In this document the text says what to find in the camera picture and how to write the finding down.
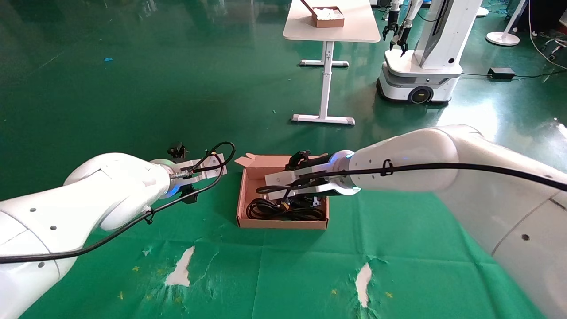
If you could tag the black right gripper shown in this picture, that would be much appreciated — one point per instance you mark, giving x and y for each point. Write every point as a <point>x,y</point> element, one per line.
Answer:
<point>319,161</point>

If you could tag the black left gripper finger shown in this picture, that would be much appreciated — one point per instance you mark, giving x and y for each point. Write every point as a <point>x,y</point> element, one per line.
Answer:
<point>178,151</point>
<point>189,195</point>

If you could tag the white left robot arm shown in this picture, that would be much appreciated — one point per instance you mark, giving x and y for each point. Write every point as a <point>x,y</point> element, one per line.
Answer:
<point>110,190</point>

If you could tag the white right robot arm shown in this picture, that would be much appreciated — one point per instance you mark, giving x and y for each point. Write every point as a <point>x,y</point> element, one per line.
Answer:
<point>421,150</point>

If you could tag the open brown cardboard box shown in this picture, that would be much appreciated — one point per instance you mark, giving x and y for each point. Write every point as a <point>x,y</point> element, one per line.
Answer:
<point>252,177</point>

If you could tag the small brown cardboard box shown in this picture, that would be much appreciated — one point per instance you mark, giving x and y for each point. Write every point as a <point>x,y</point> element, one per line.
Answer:
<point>328,23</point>

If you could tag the green table cloth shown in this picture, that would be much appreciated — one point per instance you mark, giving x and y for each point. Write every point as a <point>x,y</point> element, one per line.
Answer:
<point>274,266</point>

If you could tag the white height-adjustable table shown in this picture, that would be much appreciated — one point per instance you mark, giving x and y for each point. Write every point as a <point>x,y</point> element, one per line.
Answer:
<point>350,31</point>

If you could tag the white crumpled material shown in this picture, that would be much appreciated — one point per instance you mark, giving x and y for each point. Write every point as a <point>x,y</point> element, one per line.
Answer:
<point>328,13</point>

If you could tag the black gripper of white robot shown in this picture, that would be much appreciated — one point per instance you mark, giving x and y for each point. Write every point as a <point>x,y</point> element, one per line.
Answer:
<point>390,31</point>
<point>402,40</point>

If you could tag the white wheeled robot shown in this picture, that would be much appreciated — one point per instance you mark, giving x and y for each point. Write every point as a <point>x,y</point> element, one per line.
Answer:
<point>434,57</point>

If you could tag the black power adapter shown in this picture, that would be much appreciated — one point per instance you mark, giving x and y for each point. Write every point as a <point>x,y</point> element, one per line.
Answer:
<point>501,73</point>

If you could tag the white round-base stand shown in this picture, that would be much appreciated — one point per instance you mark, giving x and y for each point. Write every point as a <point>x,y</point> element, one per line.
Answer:
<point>502,39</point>

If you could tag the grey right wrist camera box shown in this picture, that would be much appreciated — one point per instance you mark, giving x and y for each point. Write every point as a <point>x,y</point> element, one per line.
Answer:
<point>288,177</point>

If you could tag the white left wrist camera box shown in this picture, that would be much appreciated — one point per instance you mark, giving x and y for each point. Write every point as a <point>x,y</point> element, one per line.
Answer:
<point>208,170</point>

